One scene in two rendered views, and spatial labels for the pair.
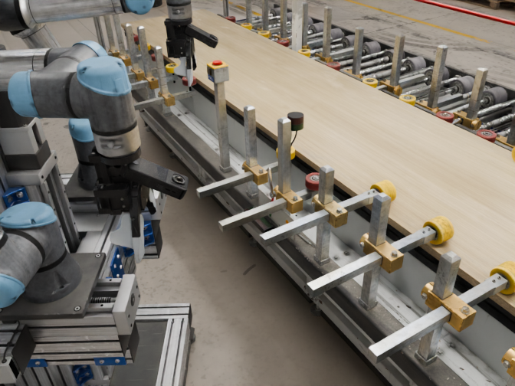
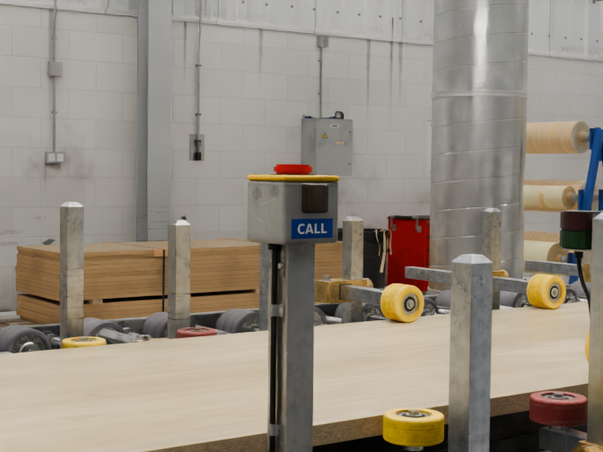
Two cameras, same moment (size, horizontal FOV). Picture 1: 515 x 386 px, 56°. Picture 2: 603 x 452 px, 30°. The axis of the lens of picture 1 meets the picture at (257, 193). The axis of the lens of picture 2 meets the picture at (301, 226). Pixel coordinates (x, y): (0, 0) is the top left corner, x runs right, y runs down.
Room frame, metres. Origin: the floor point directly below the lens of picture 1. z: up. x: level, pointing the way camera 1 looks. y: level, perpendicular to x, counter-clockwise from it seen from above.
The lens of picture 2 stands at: (2.11, 1.31, 1.23)
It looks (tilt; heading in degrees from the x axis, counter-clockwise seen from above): 3 degrees down; 264
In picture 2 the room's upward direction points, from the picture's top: 1 degrees clockwise
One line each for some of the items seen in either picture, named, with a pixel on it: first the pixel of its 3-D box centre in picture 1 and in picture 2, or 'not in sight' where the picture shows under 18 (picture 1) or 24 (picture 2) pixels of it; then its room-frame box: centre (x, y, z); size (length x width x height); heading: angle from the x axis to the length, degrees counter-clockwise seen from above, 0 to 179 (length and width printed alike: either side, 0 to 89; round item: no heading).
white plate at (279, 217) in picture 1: (275, 213); not in sight; (1.56, -0.07, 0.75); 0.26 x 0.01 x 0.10; 29
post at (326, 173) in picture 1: (323, 225); not in sight; (1.33, -0.23, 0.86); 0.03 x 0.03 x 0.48; 29
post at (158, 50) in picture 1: (163, 88); not in sight; (2.64, 0.51, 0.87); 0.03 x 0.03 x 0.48; 29
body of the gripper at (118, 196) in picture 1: (122, 178); not in sight; (0.74, 0.24, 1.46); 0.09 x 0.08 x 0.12; 89
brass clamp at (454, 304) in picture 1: (447, 305); not in sight; (0.87, -0.48, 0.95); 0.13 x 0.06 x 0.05; 29
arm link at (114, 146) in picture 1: (116, 139); not in sight; (0.74, 0.24, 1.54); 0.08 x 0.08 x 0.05
